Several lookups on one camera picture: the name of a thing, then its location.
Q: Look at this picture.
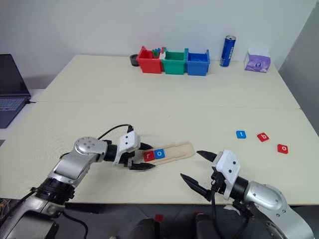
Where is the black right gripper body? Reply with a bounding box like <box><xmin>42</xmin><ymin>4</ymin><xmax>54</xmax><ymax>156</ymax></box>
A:
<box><xmin>206</xmin><ymin>171</ymin><xmax>227</xmax><ymax>198</ymax></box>

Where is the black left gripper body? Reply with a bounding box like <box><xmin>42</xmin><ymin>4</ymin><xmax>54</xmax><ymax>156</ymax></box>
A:
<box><xmin>121</xmin><ymin>143</ymin><xmax>147</xmax><ymax>170</ymax></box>

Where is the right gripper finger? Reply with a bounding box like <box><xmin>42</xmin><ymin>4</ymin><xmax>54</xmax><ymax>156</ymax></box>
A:
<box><xmin>196</xmin><ymin>150</ymin><xmax>218</xmax><ymax>163</ymax></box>
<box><xmin>180</xmin><ymin>173</ymin><xmax>212</xmax><ymax>202</ymax></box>

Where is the red letter r block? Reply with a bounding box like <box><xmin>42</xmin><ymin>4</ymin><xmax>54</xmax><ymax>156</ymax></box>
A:
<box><xmin>143</xmin><ymin>151</ymin><xmax>156</xmax><ymax>163</ymax></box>

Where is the blue letter o block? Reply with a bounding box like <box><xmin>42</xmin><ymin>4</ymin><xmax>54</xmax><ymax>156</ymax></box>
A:
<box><xmin>153</xmin><ymin>148</ymin><xmax>166</xmax><ymax>160</ymax></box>

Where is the long wooden letter tray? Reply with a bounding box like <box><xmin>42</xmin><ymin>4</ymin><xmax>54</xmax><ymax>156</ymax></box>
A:
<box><xmin>143</xmin><ymin>141</ymin><xmax>195</xmax><ymax>166</ymax></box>

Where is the red letter b block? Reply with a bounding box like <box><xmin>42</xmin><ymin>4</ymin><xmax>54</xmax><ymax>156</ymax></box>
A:
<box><xmin>256</xmin><ymin>132</ymin><xmax>271</xmax><ymax>143</ymax></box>

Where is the red letter o block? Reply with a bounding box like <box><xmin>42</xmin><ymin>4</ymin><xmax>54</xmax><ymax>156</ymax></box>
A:
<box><xmin>276</xmin><ymin>143</ymin><xmax>291</xmax><ymax>155</ymax></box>

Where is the red plastic storage bin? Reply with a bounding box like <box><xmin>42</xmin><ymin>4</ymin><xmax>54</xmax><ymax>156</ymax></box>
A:
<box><xmin>136</xmin><ymin>45</ymin><xmax>166</xmax><ymax>75</ymax></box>

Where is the green plastic storage bin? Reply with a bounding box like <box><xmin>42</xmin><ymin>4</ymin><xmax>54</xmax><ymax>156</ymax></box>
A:
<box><xmin>160</xmin><ymin>47</ymin><xmax>189</xmax><ymax>76</ymax></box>

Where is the black round dish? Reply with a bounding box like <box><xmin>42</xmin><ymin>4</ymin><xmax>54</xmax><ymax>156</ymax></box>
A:
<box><xmin>129</xmin><ymin>53</ymin><xmax>142</xmax><ymax>68</ymax></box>

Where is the blue plastic storage bin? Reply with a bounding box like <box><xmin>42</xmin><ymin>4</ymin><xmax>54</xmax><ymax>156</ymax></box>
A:
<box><xmin>184</xmin><ymin>48</ymin><xmax>211</xmax><ymax>77</ymax></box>

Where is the purple tissue box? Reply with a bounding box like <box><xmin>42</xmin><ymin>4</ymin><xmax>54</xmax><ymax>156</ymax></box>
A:
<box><xmin>244</xmin><ymin>47</ymin><xmax>272</xmax><ymax>74</ymax></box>

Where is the blue drink can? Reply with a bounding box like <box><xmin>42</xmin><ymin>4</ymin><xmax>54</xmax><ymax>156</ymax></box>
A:
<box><xmin>219</xmin><ymin>35</ymin><xmax>237</xmax><ymax>68</ymax></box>

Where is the dark grey laptop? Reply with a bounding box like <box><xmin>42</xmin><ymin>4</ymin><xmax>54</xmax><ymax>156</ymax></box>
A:
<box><xmin>0</xmin><ymin>53</ymin><xmax>32</xmax><ymax>129</ymax></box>

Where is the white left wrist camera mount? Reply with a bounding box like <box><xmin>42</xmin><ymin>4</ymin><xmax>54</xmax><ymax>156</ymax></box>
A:
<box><xmin>112</xmin><ymin>131</ymin><xmax>141</xmax><ymax>167</ymax></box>

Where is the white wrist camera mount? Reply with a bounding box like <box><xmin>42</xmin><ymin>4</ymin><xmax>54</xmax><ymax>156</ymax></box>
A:
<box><xmin>112</xmin><ymin>131</ymin><xmax>141</xmax><ymax>167</ymax></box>
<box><xmin>211</xmin><ymin>149</ymin><xmax>241</xmax><ymax>200</ymax></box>

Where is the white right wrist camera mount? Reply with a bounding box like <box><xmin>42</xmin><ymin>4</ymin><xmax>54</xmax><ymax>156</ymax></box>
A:
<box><xmin>211</xmin><ymin>149</ymin><xmax>241</xmax><ymax>200</ymax></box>

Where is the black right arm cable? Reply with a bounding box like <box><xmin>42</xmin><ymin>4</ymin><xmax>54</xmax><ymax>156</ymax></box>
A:
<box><xmin>210</xmin><ymin>183</ymin><xmax>250</xmax><ymax>239</ymax></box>

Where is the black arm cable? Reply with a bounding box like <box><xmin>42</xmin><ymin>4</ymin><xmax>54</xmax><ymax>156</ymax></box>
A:
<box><xmin>97</xmin><ymin>124</ymin><xmax>135</xmax><ymax>140</ymax></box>
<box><xmin>210</xmin><ymin>183</ymin><xmax>250</xmax><ymax>239</ymax></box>

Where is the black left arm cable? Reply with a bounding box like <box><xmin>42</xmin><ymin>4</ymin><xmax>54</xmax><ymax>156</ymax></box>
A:
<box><xmin>97</xmin><ymin>124</ymin><xmax>135</xmax><ymax>140</ymax></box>

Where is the black robot body cable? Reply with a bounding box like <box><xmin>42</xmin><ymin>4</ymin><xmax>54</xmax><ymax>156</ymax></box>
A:
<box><xmin>63</xmin><ymin>210</ymin><xmax>90</xmax><ymax>239</ymax></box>

